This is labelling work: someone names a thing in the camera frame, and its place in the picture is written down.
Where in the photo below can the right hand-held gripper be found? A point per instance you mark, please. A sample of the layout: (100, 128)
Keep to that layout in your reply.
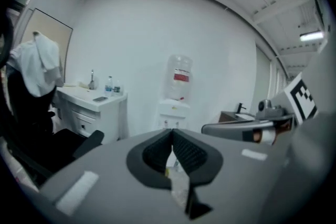
(265, 128)

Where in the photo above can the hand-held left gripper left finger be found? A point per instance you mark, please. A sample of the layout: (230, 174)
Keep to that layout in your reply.
(153, 154)

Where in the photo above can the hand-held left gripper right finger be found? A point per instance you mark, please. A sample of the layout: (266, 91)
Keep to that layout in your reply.
(195, 157)

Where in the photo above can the white water dispenser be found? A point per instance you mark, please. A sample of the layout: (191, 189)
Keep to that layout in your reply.
(173, 112)

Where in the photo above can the clear bottle with dark label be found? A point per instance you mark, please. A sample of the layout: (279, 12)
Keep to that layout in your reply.
(117, 88)

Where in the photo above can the clear plastic water bottle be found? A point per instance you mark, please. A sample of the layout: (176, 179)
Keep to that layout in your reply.
(108, 86)

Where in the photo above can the clear water jug red label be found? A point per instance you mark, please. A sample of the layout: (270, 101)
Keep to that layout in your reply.
(179, 76)

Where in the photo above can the black faucet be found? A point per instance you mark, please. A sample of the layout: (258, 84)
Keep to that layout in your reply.
(241, 108)

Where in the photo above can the black smartphone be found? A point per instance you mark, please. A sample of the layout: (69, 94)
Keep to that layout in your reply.
(100, 99)

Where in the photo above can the white desk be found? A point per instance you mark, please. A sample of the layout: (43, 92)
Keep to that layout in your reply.
(86, 110)

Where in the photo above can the small metal stand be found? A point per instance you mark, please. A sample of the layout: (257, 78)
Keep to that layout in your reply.
(92, 81)

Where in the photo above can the ceiling light tube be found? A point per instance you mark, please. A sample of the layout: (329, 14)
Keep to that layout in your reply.
(312, 36)

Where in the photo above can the black office chair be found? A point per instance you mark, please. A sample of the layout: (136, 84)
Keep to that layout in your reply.
(34, 123)

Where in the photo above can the white garment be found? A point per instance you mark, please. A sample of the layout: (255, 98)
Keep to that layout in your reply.
(36, 65)

